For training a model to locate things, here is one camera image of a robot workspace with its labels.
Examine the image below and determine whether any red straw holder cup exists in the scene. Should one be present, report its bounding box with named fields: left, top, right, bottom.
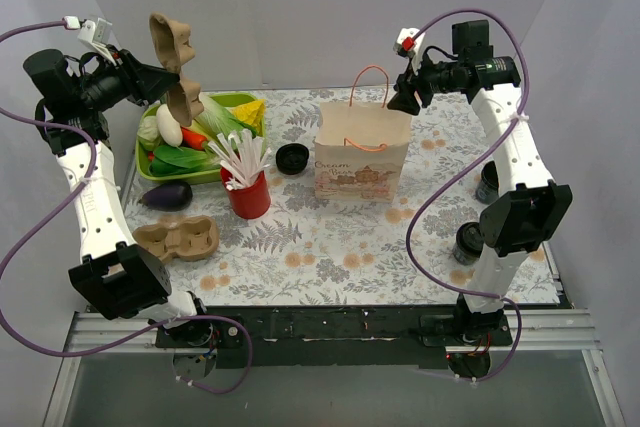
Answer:
left=220, top=168, right=271, bottom=220

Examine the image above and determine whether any white toy radish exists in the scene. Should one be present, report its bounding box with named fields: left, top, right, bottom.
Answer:
left=155, top=104, right=183, bottom=147

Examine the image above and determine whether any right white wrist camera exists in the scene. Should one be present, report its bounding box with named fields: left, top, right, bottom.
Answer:
left=393, top=28, right=426, bottom=74

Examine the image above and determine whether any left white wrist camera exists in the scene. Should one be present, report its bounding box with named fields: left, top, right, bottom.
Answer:
left=77, top=18, right=118, bottom=66

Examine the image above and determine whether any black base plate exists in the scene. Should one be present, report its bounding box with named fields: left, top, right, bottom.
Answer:
left=154, top=304, right=513, bottom=371

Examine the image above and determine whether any green toy cabbage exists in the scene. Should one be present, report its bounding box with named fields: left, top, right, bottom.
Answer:
left=137, top=115, right=162, bottom=152

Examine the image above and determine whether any yellow toy leaf vegetable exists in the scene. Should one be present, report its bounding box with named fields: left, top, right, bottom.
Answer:
left=231, top=99, right=266, bottom=131

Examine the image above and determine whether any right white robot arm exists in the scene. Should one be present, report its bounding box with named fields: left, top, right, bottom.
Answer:
left=388, top=20, right=573, bottom=346

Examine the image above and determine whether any purple toy eggplant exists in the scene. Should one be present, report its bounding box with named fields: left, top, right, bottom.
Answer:
left=139, top=180, right=193, bottom=212

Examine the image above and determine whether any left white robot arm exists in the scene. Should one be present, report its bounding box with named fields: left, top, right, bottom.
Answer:
left=23, top=46, right=213, bottom=347

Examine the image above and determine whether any stack of dark plastic cups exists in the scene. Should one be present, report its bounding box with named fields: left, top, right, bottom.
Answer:
left=475, top=161, right=499, bottom=205

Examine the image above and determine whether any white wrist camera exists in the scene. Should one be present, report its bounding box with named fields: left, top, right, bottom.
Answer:
left=77, top=18, right=118, bottom=66
left=393, top=28, right=426, bottom=74

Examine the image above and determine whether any aluminium rail frame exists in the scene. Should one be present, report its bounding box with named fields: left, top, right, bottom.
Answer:
left=45, top=309, right=627, bottom=426

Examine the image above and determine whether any brown cardboard cup carrier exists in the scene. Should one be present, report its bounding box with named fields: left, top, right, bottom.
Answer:
left=133, top=216, right=220, bottom=265

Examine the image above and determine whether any black cup lid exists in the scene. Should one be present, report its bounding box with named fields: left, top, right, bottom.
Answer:
left=456, top=222, right=484, bottom=256

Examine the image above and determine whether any toy napa cabbage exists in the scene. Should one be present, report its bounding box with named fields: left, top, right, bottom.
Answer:
left=195, top=93, right=253, bottom=137

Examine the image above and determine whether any paper takeout bag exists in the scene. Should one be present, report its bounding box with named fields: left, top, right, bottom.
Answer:
left=314, top=92, right=412, bottom=203

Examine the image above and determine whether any green vegetable basket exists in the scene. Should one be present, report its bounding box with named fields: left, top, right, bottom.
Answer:
left=135, top=92, right=256, bottom=185

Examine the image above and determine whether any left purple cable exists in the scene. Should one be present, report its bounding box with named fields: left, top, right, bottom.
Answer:
left=0, top=19, right=254, bottom=395

